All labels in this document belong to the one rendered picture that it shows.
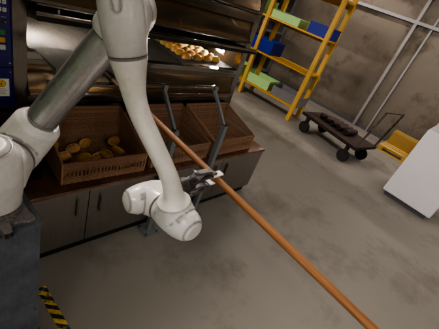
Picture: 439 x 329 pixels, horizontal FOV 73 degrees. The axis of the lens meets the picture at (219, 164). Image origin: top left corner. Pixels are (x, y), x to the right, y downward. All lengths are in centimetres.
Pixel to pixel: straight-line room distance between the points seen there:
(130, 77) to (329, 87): 774
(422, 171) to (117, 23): 463
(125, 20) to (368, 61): 757
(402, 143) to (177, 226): 685
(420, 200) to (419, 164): 52
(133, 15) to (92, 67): 28
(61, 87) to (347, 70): 762
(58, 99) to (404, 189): 470
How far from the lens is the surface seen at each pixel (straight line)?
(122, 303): 217
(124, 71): 82
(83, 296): 218
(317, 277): 111
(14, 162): 105
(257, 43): 647
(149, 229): 256
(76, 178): 198
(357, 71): 819
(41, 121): 113
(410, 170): 503
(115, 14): 79
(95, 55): 100
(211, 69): 283
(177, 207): 89
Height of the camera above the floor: 185
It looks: 30 degrees down
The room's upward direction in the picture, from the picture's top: 22 degrees clockwise
